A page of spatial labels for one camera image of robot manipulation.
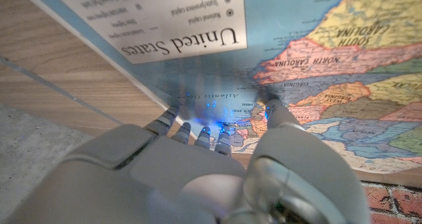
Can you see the red brick printed backdrop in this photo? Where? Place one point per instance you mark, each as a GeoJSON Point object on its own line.
{"type": "Point", "coordinates": [399, 201]}

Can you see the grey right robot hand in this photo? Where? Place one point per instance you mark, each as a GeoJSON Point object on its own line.
{"type": "Point", "coordinates": [171, 178]}

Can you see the United States paper map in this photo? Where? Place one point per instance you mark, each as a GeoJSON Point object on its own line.
{"type": "Point", "coordinates": [296, 36]}

